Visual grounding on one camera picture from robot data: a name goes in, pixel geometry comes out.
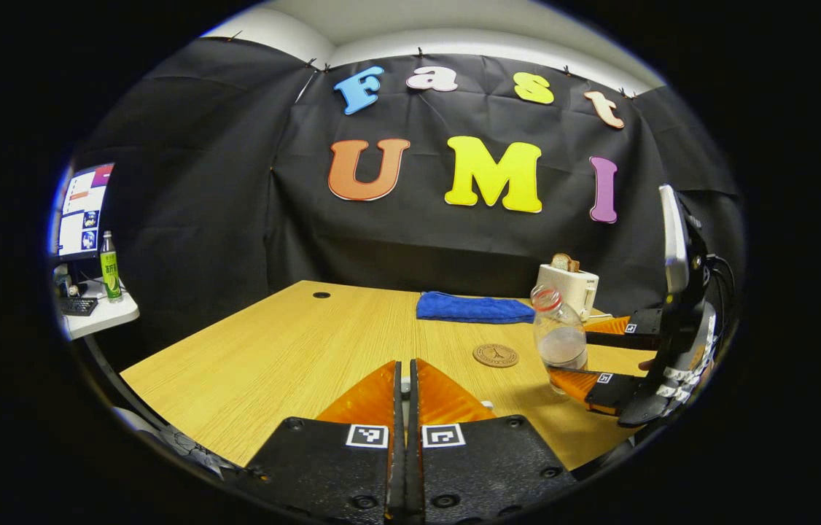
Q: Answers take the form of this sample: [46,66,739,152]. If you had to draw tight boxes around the white side table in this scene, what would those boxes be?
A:
[61,281,140,341]

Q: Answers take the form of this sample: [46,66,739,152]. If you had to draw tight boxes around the blue towel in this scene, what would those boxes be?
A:
[416,291,537,325]

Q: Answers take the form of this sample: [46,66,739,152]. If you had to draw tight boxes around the clear plastic water bottle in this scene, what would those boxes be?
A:
[531,284,589,394]

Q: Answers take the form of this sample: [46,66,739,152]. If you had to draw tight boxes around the round wooden coaster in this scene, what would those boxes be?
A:
[472,343,520,368]

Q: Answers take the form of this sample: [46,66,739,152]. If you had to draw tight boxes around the computer monitor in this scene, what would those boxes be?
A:
[53,163,115,263]

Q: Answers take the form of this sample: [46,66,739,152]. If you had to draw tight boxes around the white toaster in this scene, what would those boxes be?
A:
[536,264,599,322]

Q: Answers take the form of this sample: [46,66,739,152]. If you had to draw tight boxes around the green drink bottle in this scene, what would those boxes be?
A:
[100,230,123,303]

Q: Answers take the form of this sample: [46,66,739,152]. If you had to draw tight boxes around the black backdrop cloth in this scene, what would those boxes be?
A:
[61,36,743,365]

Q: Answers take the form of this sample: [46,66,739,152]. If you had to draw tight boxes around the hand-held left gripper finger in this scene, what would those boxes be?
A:
[408,357,577,525]
[239,359,405,525]

